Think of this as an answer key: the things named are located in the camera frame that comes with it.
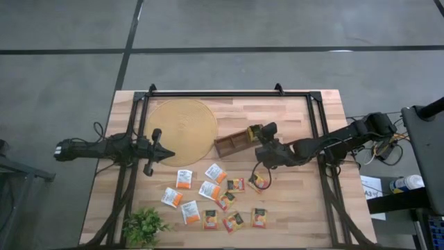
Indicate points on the round woven placemat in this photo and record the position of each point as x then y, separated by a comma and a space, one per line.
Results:
184, 125

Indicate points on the colourful keyboard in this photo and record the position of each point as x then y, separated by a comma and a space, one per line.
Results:
437, 229

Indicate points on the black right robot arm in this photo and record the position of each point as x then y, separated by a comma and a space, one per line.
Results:
347, 137

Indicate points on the white orange tea bag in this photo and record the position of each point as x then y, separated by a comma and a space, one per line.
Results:
190, 212
184, 178
215, 172
171, 197
209, 190

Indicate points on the wooden tea box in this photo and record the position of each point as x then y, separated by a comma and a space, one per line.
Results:
230, 146

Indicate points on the black equipment cart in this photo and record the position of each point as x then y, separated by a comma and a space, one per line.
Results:
425, 149

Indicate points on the black metal stand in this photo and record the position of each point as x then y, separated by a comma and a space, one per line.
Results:
31, 172

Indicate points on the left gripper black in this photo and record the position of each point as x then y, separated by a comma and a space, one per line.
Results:
151, 152

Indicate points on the green lemon lime tea bag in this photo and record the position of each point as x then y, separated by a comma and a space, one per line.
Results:
254, 132

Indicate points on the black pole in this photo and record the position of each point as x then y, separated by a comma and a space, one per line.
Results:
431, 108

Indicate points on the black power box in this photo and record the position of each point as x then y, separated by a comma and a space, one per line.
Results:
383, 151

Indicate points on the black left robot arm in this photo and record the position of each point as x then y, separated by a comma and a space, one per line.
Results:
86, 149

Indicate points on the white paper sheet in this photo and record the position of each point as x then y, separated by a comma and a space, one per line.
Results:
368, 183

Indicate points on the small green potted plant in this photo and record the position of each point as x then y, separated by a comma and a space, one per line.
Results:
144, 227

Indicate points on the black metal table frame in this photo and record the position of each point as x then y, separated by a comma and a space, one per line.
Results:
225, 93

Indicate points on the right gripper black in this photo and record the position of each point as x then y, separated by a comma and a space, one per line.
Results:
274, 152

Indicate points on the white bottle blue label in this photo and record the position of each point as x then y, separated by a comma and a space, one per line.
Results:
411, 182

